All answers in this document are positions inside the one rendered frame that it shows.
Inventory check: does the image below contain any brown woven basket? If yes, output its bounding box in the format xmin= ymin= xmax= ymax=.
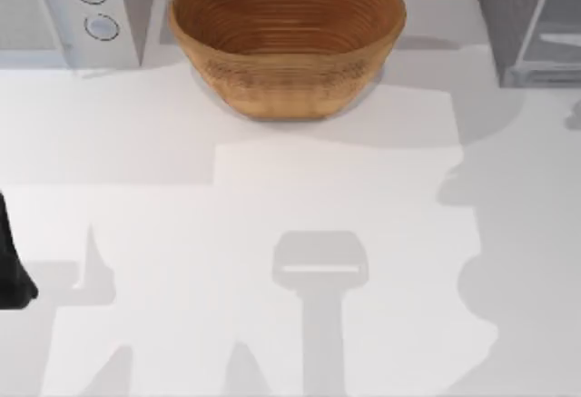
xmin=168 ymin=0 xmax=409 ymax=123

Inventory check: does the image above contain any pale microwave oven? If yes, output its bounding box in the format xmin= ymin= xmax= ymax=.
xmin=0 ymin=0 xmax=165 ymax=72

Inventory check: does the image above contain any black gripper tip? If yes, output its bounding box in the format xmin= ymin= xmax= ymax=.
xmin=0 ymin=192 xmax=40 ymax=312

